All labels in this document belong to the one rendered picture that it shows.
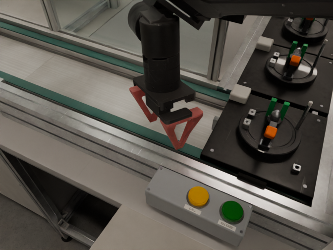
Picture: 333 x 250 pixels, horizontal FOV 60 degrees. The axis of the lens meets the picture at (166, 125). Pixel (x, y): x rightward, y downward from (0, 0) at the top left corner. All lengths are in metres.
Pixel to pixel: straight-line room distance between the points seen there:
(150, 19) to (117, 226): 0.45
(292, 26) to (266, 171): 0.58
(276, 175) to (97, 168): 0.43
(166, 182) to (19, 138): 0.47
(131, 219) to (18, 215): 1.19
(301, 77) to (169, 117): 0.52
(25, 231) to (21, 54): 0.98
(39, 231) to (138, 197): 1.07
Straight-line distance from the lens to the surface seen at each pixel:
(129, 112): 0.80
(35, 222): 1.76
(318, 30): 1.10
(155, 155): 0.65
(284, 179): 0.65
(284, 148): 0.68
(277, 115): 0.66
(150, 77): 0.44
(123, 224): 0.69
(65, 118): 0.77
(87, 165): 0.78
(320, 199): 0.67
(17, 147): 0.89
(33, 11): 1.49
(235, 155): 0.66
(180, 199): 0.60
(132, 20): 0.49
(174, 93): 0.44
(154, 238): 0.67
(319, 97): 0.86
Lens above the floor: 1.49
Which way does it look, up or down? 49 degrees down
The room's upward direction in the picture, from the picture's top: straight up
